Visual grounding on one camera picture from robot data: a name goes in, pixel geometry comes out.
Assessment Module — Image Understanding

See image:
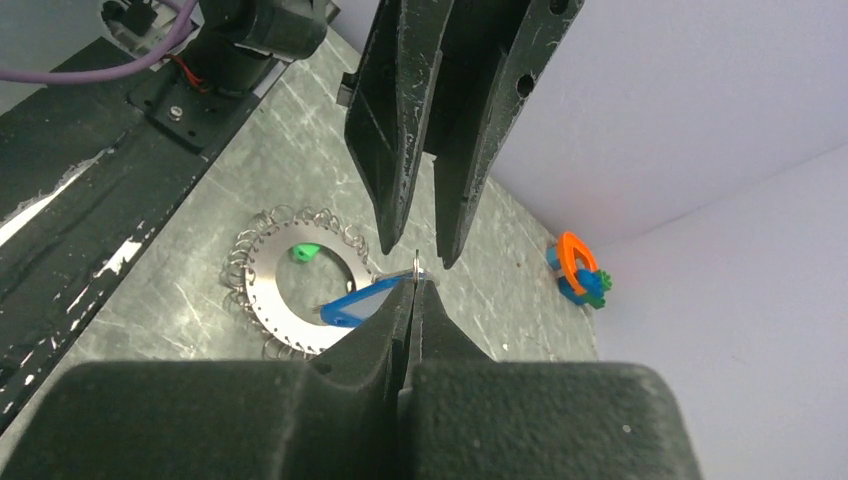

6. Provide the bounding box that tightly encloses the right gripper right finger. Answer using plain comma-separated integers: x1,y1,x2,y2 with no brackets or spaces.
402,281,701,479

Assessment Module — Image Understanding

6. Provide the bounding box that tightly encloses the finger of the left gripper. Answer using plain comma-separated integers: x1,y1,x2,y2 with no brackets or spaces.
433,1,584,269
343,1,454,254

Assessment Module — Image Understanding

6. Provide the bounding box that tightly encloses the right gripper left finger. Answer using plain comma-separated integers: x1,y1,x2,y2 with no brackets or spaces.
3,280,414,479

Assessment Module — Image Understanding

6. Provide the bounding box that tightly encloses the blue key tag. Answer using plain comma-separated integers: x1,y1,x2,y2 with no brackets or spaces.
312,251,439,328

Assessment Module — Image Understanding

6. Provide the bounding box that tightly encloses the green key tag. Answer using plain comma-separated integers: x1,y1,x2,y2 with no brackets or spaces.
291,243,322,263

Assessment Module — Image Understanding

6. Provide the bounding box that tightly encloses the green toy block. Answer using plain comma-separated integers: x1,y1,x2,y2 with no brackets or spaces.
586,270,612,309

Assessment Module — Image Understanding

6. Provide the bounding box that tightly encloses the blue toy block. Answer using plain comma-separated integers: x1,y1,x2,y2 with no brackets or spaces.
557,249,611,310

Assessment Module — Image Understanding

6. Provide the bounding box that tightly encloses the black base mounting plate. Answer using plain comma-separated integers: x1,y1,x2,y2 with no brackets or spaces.
1,61,285,427

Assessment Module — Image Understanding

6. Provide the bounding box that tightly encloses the orange ring toy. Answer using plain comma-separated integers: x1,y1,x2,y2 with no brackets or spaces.
555,231,599,295

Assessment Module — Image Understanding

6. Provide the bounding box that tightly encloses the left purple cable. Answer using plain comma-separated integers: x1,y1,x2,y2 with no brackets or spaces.
0,0,200,86

